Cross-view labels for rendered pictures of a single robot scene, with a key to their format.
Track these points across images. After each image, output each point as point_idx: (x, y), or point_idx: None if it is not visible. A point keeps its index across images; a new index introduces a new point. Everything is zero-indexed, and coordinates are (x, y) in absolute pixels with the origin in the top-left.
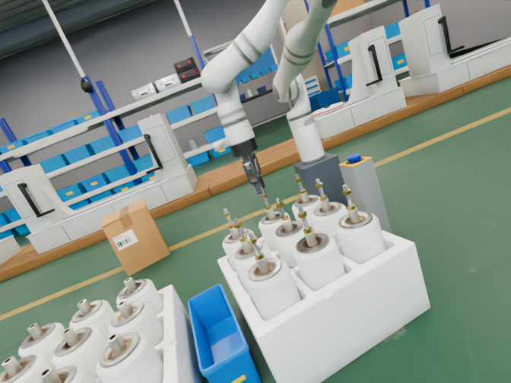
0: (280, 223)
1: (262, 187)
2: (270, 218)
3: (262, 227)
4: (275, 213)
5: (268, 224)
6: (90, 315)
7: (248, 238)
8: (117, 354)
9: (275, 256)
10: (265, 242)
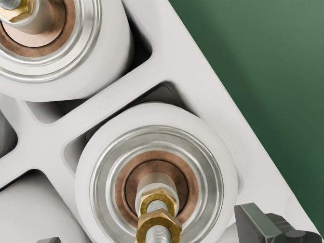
0: (93, 237)
1: (239, 240)
2: (138, 187)
3: (90, 145)
4: (199, 204)
5: (89, 178)
6: None
7: (1, 88)
8: None
9: (22, 170)
10: (180, 87)
